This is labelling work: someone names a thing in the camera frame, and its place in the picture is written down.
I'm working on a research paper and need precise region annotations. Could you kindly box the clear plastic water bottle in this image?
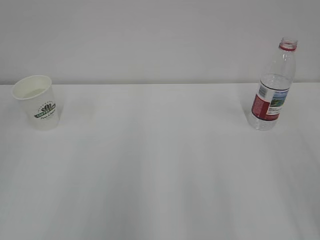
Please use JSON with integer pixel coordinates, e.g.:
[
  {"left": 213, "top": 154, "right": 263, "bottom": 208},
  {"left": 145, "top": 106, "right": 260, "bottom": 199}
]
[{"left": 247, "top": 37, "right": 298, "bottom": 131}]

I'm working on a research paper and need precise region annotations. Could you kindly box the white paper cup green logo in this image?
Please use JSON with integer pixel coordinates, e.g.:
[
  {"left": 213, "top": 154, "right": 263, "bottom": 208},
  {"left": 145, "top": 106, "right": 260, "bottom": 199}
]
[{"left": 12, "top": 75, "right": 59, "bottom": 131}]

